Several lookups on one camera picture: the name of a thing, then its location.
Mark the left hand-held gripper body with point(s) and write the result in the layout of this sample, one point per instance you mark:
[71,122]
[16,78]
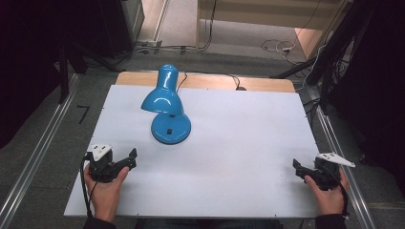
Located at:
[101,165]

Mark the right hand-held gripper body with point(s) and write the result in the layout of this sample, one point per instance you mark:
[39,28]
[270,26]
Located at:
[328,173]

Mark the blue desk lamp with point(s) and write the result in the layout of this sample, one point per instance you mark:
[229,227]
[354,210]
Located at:
[164,101]

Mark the person's right hand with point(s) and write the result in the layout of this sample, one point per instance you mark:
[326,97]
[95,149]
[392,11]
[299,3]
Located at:
[329,200]

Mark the person's left hand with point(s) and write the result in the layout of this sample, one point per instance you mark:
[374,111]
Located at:
[106,194]

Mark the dark curtain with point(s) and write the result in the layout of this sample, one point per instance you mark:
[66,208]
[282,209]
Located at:
[379,89]
[28,63]

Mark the black metal stand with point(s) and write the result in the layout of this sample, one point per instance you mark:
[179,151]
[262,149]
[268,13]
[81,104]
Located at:
[65,70]
[331,54]

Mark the grey power strip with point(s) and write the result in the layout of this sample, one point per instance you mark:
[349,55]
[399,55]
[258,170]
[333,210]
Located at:
[149,43]

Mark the dark cabinet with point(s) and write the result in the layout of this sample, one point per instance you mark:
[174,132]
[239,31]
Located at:
[122,25]

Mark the light wooden shelf unit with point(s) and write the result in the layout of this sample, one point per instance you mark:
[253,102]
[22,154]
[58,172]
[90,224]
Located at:
[267,12]

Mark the aluminium floor rail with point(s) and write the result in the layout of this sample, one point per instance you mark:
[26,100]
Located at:
[344,178]
[38,152]

